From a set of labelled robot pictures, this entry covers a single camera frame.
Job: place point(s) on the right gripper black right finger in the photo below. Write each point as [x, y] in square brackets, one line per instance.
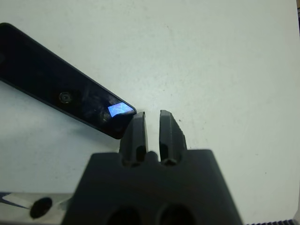
[170, 136]

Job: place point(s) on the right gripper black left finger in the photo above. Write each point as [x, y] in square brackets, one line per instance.
[137, 136]

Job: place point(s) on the slim black camera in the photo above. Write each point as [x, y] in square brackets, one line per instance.
[47, 75]

